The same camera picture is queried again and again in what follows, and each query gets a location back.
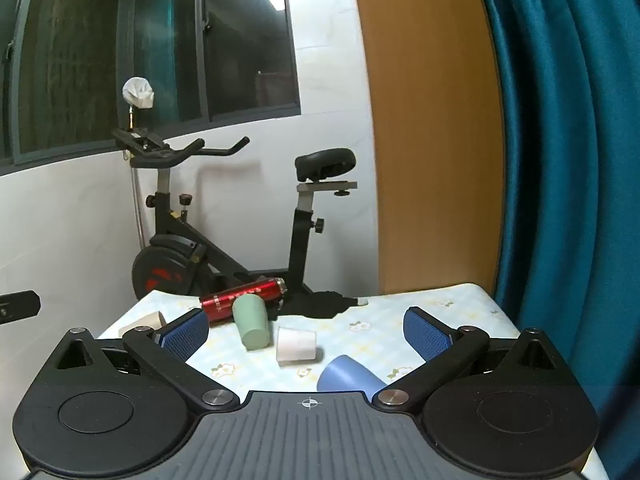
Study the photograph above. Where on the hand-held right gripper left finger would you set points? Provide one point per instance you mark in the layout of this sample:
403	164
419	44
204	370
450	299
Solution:
186	334

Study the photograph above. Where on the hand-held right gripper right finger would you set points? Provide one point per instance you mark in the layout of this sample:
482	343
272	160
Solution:
426	334

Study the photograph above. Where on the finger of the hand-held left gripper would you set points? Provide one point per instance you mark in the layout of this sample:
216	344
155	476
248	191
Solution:
20	306

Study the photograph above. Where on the beige cup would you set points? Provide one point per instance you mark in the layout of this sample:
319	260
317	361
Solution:
145	321

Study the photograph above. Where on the green cup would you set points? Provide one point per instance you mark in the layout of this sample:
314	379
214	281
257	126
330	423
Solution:
252	322

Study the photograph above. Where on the blue cup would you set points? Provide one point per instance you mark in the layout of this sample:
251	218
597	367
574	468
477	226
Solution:
346	376

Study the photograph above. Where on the white cup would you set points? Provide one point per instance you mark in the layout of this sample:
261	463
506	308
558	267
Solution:
296	345

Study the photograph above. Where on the red metal bottle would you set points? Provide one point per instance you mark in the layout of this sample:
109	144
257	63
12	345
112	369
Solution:
250	294

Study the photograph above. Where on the black exercise bike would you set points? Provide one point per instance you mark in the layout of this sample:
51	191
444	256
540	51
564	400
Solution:
170	255

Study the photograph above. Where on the black cloth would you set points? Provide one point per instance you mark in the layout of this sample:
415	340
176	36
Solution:
320	305

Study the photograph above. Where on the wooden panel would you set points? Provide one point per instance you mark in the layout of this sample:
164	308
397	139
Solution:
430	125

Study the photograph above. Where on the teal curtain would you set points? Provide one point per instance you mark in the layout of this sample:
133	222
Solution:
570	160

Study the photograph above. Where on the white cloth bundle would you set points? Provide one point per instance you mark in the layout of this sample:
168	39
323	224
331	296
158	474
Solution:
137	92

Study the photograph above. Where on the grey framed window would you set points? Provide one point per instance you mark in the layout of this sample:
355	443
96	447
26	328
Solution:
150	50

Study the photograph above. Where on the grey wall pipe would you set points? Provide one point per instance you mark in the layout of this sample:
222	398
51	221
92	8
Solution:
137	210

